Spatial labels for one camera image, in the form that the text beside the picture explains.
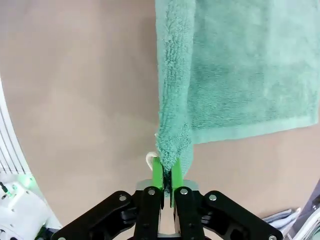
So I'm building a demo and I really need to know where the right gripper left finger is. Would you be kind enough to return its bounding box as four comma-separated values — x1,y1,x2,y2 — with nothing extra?
51,156,165,240

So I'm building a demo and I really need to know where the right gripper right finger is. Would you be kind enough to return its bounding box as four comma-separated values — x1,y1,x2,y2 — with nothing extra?
170,158,285,240

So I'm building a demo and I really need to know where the light blue towel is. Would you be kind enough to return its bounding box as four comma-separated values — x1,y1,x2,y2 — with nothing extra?
262,206,302,236

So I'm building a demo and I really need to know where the green towel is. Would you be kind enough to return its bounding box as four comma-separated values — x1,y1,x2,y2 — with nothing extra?
145,0,320,176

